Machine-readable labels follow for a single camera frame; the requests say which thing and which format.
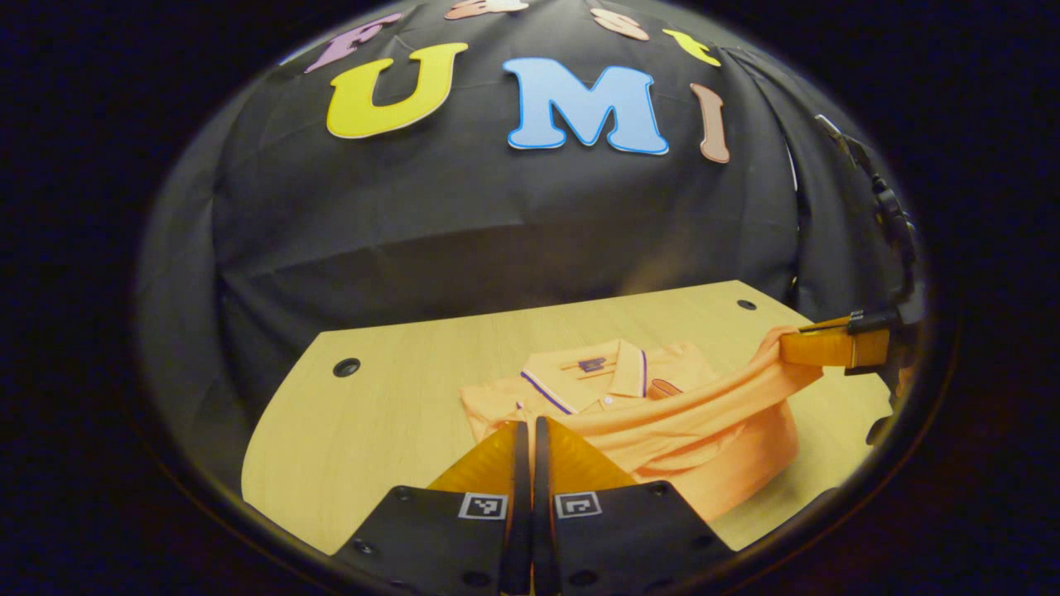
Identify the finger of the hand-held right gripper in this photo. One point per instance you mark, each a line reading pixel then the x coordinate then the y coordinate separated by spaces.
pixel 828 348

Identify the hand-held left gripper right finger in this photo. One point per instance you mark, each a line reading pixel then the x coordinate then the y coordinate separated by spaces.
pixel 542 497

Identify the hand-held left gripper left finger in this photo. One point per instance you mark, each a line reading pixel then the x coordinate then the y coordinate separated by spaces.
pixel 520 497

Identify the orange T-shirt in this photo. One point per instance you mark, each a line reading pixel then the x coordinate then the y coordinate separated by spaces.
pixel 687 430

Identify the black backdrop cloth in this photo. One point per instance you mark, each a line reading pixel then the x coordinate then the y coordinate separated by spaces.
pixel 497 215

